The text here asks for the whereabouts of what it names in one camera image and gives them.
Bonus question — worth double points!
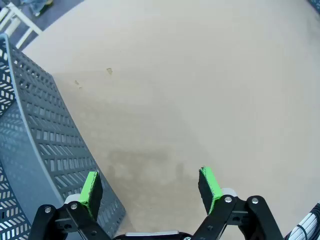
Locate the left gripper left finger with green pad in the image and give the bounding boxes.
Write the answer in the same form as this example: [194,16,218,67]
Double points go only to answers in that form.
[29,170,116,240]

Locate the white ribbed cable bundle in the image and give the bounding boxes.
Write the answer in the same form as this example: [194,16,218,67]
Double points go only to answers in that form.
[286,199,320,240]

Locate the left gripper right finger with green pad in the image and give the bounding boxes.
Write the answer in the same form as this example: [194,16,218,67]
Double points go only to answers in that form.
[191,165,285,240]

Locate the grey plastic woven basket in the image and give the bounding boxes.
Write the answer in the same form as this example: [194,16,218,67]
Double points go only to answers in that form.
[0,33,127,240]

